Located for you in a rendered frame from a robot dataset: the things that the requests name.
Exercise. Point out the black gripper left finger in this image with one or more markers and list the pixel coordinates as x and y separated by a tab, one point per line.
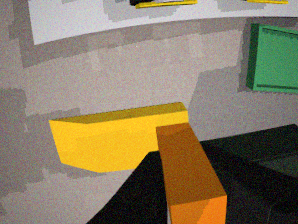
142	198

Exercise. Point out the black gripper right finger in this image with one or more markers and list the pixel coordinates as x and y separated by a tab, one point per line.
255	195

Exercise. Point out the green tray floor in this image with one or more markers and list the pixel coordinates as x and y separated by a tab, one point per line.
278	63

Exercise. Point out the yellow wheel chock with orange handle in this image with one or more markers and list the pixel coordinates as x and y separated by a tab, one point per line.
119	140

